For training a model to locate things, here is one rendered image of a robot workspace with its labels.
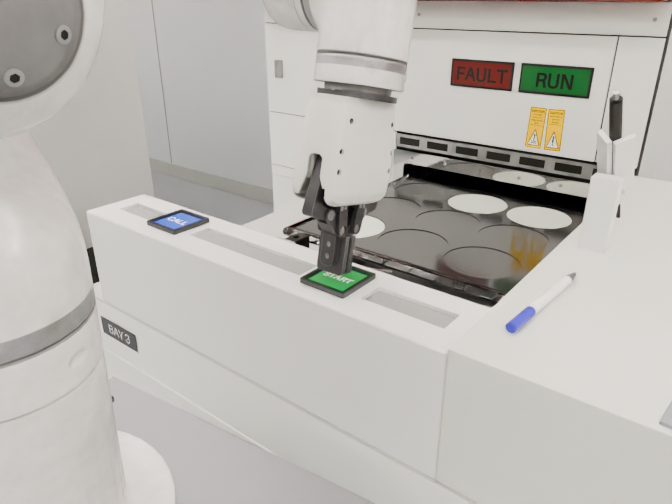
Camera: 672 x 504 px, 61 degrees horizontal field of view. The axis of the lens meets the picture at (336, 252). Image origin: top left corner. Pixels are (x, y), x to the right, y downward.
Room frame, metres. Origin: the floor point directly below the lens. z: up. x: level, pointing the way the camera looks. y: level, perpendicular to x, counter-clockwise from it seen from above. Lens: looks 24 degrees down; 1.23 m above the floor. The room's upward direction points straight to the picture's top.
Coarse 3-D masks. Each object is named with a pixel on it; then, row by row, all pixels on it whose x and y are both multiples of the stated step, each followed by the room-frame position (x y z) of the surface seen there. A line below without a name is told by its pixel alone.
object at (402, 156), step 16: (400, 160) 1.13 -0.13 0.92; (416, 160) 1.11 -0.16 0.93; (432, 160) 1.09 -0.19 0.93; (448, 160) 1.07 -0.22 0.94; (464, 160) 1.05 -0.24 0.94; (400, 176) 1.13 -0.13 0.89; (480, 176) 1.03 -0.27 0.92; (496, 176) 1.01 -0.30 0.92; (512, 176) 0.99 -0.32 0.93; (528, 176) 0.97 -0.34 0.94; (544, 176) 0.95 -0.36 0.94; (560, 176) 0.95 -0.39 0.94; (560, 192) 0.93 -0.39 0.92; (576, 192) 0.92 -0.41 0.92
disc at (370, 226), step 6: (366, 216) 0.86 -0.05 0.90; (366, 222) 0.84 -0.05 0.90; (372, 222) 0.84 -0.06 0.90; (378, 222) 0.84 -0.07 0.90; (366, 228) 0.81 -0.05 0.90; (372, 228) 0.81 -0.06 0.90; (378, 228) 0.81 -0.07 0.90; (354, 234) 0.79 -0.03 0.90; (360, 234) 0.79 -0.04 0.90; (366, 234) 0.79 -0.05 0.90; (372, 234) 0.79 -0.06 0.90
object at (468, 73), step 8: (456, 64) 1.08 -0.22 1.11; (464, 64) 1.07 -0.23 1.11; (472, 64) 1.06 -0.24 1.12; (480, 64) 1.05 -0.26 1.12; (488, 64) 1.04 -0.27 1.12; (496, 64) 1.03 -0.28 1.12; (504, 64) 1.02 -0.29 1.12; (456, 72) 1.08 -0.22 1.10; (464, 72) 1.07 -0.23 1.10; (472, 72) 1.06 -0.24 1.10; (480, 72) 1.05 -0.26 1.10; (488, 72) 1.04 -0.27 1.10; (496, 72) 1.03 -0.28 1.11; (504, 72) 1.02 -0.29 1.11; (456, 80) 1.08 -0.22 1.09; (464, 80) 1.07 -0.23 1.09; (472, 80) 1.06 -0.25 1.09; (480, 80) 1.05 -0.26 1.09; (488, 80) 1.04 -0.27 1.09; (496, 80) 1.03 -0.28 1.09; (504, 80) 1.02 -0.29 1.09
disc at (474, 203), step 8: (448, 200) 0.94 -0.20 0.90; (456, 200) 0.94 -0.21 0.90; (464, 200) 0.94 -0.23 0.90; (472, 200) 0.94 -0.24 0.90; (480, 200) 0.94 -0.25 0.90; (488, 200) 0.94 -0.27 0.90; (496, 200) 0.94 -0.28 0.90; (456, 208) 0.90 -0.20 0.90; (464, 208) 0.90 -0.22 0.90; (472, 208) 0.90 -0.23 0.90; (480, 208) 0.90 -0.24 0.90; (488, 208) 0.90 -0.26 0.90; (496, 208) 0.90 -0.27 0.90; (504, 208) 0.90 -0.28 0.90
